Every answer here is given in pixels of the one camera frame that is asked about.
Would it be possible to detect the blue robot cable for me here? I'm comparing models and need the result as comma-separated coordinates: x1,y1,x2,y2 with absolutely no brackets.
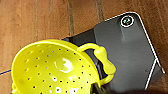
0,68,13,76

